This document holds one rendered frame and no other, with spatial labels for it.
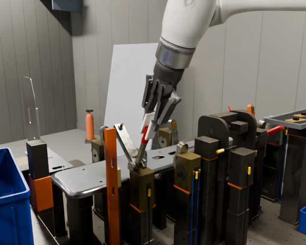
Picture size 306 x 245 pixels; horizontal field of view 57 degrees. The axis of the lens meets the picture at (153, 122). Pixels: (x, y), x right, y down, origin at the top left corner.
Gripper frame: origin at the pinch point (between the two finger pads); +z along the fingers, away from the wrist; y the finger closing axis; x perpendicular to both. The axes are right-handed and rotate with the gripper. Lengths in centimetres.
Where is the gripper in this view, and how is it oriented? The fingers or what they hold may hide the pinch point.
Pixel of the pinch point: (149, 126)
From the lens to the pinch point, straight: 81.9
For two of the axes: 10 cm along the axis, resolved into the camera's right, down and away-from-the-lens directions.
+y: -5.5, -5.9, 5.8
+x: -7.9, 1.4, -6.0
